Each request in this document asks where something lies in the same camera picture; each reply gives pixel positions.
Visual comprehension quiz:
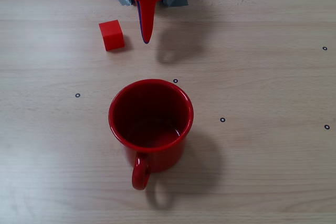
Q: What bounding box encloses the red cube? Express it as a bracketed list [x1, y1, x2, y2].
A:
[98, 19, 125, 52]

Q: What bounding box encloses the red enamel mug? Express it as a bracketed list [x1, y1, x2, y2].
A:
[108, 78, 195, 191]

